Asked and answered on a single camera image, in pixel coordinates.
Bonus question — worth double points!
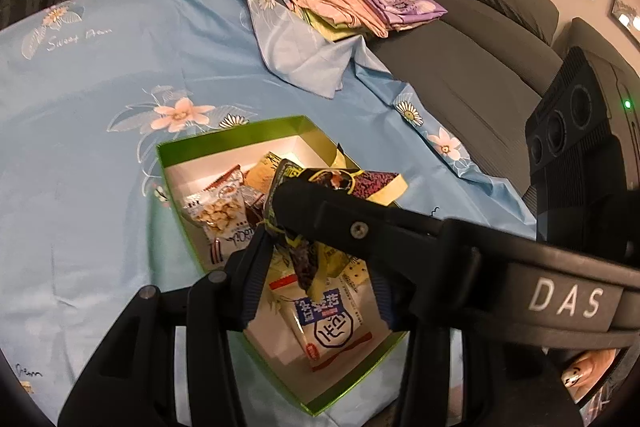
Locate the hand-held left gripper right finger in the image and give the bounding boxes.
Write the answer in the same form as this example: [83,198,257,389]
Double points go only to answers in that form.
[366,266,582,427]

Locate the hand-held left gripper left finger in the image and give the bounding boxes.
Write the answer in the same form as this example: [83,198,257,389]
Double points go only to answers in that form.
[57,226,275,427]

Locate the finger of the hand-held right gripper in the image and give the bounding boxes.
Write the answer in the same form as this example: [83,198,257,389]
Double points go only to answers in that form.
[269,181,472,329]

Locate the dark green purple snack packet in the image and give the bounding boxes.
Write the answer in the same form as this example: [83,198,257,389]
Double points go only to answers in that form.
[263,157,408,296]

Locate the red white snack packet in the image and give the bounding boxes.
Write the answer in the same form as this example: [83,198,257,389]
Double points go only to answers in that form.
[269,276,377,374]

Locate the white peanut snack packet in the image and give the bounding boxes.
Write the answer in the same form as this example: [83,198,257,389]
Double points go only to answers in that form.
[181,187,262,266]

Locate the yellow orange snack packet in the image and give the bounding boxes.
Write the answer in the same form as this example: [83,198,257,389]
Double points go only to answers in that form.
[244,151,282,194]

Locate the red cartoon snack packet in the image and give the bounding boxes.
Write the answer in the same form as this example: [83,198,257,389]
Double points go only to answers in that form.
[212,163,251,202]

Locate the green cardboard box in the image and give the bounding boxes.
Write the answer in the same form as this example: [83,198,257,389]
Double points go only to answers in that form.
[155,115,409,419]

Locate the person's right hand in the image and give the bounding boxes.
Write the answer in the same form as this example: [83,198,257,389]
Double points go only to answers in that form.
[560,347,626,403]

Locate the grey sofa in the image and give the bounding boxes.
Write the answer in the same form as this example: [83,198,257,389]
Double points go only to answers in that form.
[366,0,640,219]

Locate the folded blue cloth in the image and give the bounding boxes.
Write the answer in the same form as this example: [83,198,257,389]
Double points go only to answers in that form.
[241,0,369,100]

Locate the folded green cloth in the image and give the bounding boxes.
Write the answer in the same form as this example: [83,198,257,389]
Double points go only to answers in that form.
[301,6,369,44]

